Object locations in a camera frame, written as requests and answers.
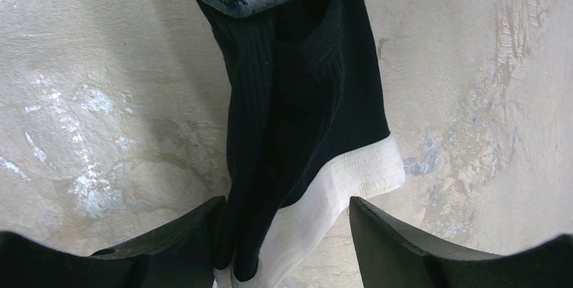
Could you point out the black underwear white waistband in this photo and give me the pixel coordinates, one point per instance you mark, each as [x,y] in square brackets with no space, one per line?
[306,132]

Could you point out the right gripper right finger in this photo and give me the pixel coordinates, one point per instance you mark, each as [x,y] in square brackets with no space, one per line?
[392,253]

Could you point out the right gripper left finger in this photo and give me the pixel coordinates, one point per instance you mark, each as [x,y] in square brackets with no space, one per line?
[175,254]

